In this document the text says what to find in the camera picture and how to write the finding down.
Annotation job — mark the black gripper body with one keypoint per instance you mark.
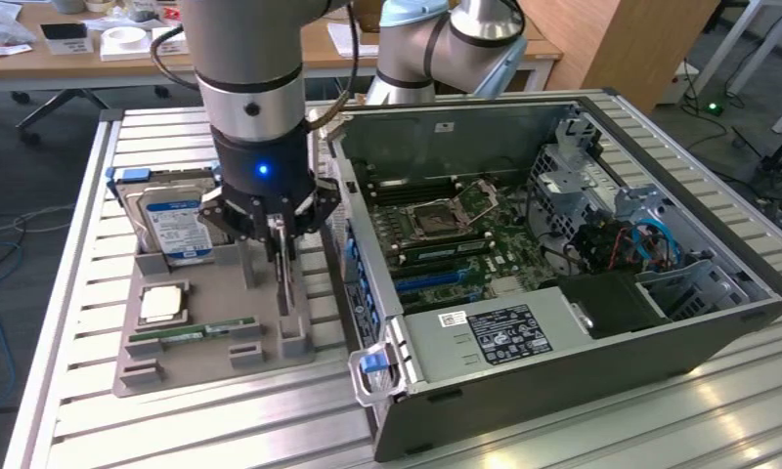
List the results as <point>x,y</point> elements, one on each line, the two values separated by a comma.
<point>260,171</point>

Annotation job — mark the green graphics card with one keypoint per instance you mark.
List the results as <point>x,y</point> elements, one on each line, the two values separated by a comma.
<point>287,288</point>

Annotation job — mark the black padlock loop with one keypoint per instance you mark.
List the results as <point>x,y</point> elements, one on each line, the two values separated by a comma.
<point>350,187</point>

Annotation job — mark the blue card retention clip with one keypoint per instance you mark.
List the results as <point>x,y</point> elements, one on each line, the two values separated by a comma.
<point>348,230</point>
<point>363,287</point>
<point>350,254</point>
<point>359,271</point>
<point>368,304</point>
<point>372,321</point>

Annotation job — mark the hard disk with blue label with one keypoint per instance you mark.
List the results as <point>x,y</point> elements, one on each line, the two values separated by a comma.
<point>169,229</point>

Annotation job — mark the blue plastic disk caddy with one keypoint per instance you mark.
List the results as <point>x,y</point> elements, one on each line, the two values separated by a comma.
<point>135,174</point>

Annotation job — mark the CPU socket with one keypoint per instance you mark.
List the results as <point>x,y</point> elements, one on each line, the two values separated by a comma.
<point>435,217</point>

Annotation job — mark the grey parts rack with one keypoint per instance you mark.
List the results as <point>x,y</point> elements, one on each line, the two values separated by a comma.
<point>235,312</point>

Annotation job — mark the silver CPU chip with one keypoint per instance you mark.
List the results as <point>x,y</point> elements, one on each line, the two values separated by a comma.
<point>159,303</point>

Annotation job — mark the dark installed RAM stick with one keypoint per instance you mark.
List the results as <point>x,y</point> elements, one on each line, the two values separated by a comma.
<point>443,250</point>

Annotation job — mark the long black expansion slot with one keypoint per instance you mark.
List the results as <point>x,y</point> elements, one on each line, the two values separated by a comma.
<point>430,268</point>

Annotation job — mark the blue expansion slot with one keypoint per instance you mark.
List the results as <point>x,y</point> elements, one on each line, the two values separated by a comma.
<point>430,282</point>

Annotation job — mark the green RAM stick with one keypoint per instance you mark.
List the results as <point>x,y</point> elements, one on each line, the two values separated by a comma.
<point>188,331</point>

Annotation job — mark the white case sticker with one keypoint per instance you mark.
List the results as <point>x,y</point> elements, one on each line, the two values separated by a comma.
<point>444,128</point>

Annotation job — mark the metal socket cover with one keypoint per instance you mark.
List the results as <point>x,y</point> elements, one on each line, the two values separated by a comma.
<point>492,204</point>

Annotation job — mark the green motherboard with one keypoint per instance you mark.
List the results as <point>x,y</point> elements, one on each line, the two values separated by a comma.
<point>495,244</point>

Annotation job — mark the small white box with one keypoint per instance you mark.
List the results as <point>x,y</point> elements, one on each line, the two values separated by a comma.
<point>169,49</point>

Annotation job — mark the white paper stack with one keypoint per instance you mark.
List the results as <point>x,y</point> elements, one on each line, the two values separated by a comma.
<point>339,41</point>

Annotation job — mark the flat white box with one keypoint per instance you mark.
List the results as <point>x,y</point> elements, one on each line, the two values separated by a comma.
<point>127,55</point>

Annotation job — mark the blue latch tab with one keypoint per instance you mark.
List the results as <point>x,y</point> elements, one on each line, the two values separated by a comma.
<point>372,364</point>

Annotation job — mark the black chair base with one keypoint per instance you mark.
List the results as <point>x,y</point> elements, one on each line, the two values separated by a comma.
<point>58,105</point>

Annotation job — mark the grey power supply unit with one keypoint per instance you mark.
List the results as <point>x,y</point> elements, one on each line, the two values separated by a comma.
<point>443,352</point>

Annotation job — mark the small red item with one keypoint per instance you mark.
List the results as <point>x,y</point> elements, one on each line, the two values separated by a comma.
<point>171,12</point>

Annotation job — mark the white tape roll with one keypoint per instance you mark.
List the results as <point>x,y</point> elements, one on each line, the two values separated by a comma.
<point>110,39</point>

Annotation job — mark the brown cardboard box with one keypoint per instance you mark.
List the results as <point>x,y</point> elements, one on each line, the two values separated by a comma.
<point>368,14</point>

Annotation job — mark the tall metal disk bay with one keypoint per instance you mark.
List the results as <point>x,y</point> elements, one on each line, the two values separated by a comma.
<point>561,195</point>

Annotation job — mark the dark small bag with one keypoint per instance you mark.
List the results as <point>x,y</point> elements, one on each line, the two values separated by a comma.
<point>144,14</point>

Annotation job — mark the grey case release latch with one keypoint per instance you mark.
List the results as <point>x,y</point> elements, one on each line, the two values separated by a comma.
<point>358,386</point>

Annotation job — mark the white box with black insert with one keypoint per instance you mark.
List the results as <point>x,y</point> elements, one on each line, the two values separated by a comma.
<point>72,46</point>

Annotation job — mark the white bowl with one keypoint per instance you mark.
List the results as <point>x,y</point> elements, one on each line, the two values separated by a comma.
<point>97,5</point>

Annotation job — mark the black drive power connector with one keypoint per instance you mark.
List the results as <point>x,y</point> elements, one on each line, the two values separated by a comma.
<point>593,249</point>

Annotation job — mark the grey cup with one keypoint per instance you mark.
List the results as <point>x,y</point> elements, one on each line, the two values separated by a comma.
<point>69,6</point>

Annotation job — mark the white label card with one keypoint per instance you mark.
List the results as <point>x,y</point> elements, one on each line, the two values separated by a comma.
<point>6,50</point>

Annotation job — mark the clear plastic bag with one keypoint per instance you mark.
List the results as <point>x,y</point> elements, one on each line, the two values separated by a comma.
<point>0,24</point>

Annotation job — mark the open dark PC case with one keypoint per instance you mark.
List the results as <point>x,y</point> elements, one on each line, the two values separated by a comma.
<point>561,405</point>

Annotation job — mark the wooden cabinet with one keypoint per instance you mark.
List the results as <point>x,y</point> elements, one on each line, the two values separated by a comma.
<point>626,49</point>

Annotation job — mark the low metal disk bay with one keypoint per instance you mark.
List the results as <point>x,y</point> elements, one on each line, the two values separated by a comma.
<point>690,293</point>

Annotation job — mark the white socket box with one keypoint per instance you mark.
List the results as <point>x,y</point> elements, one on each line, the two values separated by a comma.
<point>681,90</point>

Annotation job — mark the power strip with green light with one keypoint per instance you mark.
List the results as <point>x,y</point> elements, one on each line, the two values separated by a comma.
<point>713,106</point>

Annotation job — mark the white table frame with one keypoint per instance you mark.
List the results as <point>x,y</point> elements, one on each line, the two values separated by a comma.
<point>723,46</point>

